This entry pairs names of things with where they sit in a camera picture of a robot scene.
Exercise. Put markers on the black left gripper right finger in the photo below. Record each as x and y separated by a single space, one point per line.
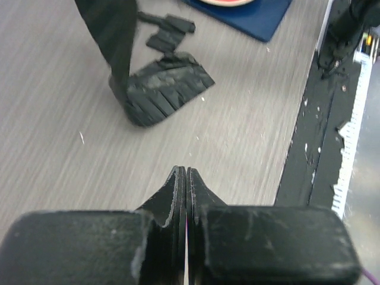
246 244

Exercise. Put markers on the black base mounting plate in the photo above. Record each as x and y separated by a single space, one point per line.
314 157

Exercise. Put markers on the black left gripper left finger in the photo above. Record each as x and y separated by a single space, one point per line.
144 246

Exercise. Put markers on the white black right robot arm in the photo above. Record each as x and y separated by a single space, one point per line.
346 24

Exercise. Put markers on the dark blue tray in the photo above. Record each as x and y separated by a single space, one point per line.
259 19

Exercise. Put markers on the red teal floral plate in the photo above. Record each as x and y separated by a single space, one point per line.
227 3

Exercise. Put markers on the white slotted cable duct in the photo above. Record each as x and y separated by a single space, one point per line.
350 134

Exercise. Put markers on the black trash bag roll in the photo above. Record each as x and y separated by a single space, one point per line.
171 32

